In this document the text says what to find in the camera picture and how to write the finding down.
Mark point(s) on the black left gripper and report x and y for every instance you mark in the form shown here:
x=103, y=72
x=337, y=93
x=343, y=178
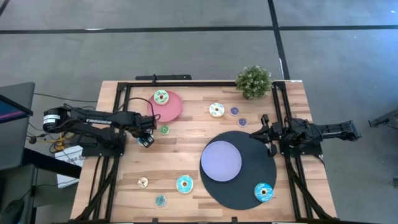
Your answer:
x=140, y=124

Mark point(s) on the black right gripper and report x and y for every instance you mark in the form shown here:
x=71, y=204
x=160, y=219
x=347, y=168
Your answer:
x=273, y=146

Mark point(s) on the small green frosted donut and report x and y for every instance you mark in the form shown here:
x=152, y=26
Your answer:
x=162, y=130

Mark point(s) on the small purple frosted donut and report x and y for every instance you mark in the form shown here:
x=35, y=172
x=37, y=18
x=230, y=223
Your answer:
x=240, y=120
x=232, y=109

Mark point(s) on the small white frosted donut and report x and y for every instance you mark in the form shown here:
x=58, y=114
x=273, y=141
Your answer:
x=140, y=180

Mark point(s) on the large mint donut black drizzle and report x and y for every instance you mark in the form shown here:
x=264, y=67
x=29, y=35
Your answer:
x=165, y=100

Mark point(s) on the large white donut teal drizzle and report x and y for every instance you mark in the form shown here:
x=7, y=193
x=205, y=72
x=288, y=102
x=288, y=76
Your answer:
x=213, y=106

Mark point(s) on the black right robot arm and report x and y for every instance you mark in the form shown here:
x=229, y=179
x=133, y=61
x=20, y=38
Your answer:
x=326, y=129

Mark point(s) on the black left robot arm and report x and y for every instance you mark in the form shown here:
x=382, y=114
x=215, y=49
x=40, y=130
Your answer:
x=98, y=119

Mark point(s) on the black round woven placemat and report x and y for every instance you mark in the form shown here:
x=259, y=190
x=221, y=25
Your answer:
x=255, y=161

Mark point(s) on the pink round plate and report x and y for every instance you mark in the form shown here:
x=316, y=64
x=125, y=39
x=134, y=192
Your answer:
x=169, y=112

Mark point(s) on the lavender round plate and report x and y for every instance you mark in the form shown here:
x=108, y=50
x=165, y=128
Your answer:
x=221, y=160

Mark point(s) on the potted green plant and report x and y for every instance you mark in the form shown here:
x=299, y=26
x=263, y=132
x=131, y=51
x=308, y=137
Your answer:
x=254, y=82

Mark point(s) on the small teal frosted donut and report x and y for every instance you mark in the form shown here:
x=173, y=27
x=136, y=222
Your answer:
x=158, y=198

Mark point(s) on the white printed paper sheet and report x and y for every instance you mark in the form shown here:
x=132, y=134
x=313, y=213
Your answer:
x=70, y=155

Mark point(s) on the black desk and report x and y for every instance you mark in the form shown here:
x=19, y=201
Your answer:
x=46, y=161

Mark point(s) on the black stand foot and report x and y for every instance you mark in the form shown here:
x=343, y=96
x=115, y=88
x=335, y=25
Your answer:
x=385, y=118

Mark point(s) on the computer monitor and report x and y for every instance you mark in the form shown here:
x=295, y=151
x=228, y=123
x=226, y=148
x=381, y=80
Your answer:
x=9, y=112

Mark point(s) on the black computer mouse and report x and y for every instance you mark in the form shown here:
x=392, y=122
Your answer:
x=12, y=211

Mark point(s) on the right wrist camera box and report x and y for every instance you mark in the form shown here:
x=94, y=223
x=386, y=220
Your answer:
x=277, y=130

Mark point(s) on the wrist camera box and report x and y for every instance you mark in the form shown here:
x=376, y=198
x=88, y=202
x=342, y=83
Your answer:
x=277, y=130
x=149, y=122

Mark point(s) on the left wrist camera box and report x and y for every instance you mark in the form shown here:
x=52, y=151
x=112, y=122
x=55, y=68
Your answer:
x=149, y=122

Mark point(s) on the black mounting bracket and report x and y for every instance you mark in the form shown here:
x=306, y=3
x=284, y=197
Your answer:
x=168, y=77

